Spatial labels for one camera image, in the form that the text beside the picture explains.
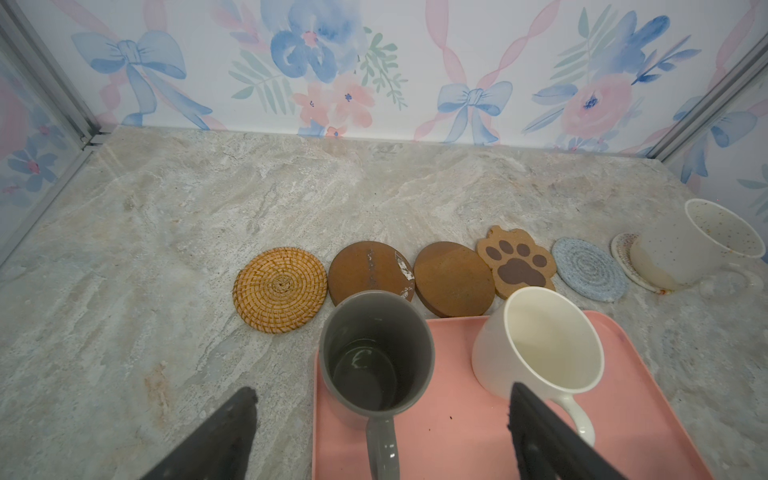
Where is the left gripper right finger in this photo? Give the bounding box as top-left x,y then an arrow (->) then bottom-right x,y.
508,382 -> 623,480

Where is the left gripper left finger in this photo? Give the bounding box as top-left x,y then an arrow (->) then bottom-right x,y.
144,387 -> 258,479

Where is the woven rattan coaster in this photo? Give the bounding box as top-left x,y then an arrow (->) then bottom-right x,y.
232,247 -> 327,334

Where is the grey blue woven coaster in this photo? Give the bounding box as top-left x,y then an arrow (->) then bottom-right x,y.
551,237 -> 628,303

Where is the grey mug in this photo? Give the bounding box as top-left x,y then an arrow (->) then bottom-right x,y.
318,290 -> 436,479

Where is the paw shaped wooden coaster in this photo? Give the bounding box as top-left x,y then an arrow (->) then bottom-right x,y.
475,225 -> 557,299

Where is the brown cork round coaster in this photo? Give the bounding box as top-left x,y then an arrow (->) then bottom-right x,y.
414,241 -> 495,317

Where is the beige woven round coaster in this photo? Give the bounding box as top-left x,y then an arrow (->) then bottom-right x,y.
610,232 -> 668,295

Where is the dark brown glossy coaster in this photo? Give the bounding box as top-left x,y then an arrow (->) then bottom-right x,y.
328,241 -> 415,305

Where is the cream mug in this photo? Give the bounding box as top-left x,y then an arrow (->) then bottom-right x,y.
629,198 -> 766,301
471,287 -> 605,446

